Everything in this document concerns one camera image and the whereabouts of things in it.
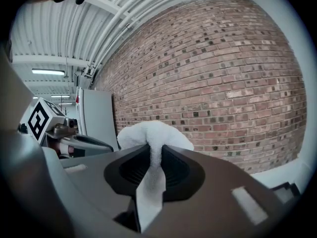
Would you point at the white cloth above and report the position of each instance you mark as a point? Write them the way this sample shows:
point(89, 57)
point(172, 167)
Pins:
point(156, 133)

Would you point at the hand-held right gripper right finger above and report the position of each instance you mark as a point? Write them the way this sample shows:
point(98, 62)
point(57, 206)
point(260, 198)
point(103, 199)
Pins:
point(210, 195)

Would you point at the white ceiling pipes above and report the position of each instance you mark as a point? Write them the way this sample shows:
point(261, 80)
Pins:
point(116, 18)

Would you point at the long ceiling lamp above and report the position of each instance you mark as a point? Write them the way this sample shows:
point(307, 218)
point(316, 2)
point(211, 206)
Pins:
point(60, 96)
point(48, 71)

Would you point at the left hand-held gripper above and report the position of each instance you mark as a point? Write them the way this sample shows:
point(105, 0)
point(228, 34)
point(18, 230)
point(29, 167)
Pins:
point(38, 119)

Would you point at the grey partition panel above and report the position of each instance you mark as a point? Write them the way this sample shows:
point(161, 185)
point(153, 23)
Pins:
point(99, 113)

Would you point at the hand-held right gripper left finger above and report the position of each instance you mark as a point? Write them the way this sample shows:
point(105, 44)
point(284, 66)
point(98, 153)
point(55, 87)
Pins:
point(99, 182)

